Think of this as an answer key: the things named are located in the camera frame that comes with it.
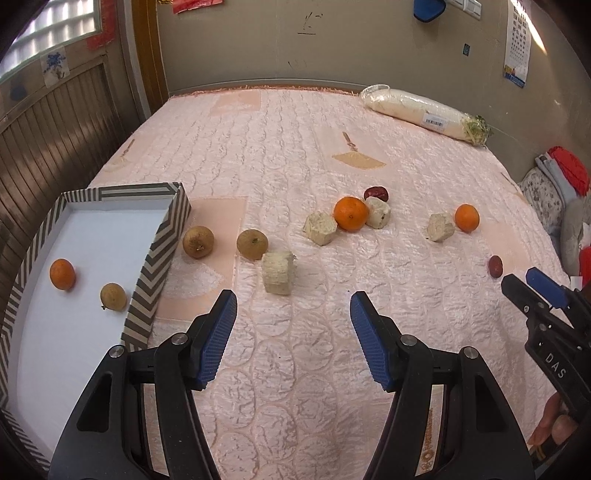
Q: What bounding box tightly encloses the brown pear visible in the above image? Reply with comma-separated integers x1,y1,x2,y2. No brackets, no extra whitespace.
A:
182,224,215,259
236,229,269,260

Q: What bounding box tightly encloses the large orange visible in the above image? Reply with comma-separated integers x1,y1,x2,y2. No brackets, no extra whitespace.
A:
333,196,370,232

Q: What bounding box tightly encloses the plastic-wrapped white radish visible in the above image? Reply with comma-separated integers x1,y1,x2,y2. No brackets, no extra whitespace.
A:
360,84,494,148

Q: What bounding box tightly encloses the red paper wall decoration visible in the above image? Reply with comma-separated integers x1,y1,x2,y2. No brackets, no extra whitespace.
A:
172,0,214,14

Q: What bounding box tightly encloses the red paper strip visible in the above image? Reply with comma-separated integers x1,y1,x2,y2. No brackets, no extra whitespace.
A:
87,18,118,51

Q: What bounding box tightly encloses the light blue folded cloth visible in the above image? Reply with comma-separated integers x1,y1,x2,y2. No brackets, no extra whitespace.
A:
534,154,578,204

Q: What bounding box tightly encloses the pink quilted bed cover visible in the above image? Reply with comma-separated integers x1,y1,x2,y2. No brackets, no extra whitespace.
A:
9,85,573,480

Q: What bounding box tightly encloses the white wall switch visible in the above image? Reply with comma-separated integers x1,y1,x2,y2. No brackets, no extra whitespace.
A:
450,0,483,19

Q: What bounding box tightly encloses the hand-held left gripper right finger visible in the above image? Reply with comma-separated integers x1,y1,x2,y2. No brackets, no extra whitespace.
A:
349,291,539,480

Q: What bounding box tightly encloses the grey pillow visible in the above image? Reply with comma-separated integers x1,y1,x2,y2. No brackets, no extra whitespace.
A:
558,196,591,278

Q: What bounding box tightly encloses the blue wall-hung pouch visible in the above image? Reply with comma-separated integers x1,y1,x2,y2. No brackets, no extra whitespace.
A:
412,0,448,22

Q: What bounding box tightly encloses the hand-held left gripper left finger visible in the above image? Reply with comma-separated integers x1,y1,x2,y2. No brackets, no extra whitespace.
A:
48,290,238,480

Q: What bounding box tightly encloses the red cloth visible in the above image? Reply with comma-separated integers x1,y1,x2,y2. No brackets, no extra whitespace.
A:
549,146,591,197

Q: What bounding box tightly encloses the glass block window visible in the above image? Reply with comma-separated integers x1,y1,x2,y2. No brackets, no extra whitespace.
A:
0,0,101,79

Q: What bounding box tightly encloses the wooden door frame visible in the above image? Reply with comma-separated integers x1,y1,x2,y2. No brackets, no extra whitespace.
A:
131,0,169,118

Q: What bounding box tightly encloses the blue flower picture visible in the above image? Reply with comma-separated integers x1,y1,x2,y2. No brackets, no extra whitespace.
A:
42,52,70,86

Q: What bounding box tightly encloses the wall calendar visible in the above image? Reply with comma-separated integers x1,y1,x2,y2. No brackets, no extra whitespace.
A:
502,0,534,89

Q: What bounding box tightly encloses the small orange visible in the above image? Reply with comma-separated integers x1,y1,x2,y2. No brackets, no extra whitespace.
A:
49,258,76,291

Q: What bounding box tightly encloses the striped cardboard box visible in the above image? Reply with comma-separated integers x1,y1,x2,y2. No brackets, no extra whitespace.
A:
0,181,192,472

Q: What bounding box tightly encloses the small brown round fruit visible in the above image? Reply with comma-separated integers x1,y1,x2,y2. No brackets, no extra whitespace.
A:
100,282,127,312

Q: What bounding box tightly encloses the person's right hand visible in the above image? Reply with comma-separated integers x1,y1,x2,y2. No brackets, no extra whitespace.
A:
527,394,579,457

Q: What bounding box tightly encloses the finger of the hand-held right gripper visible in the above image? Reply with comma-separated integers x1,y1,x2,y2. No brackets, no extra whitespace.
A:
501,273,561,326
525,267,583,319

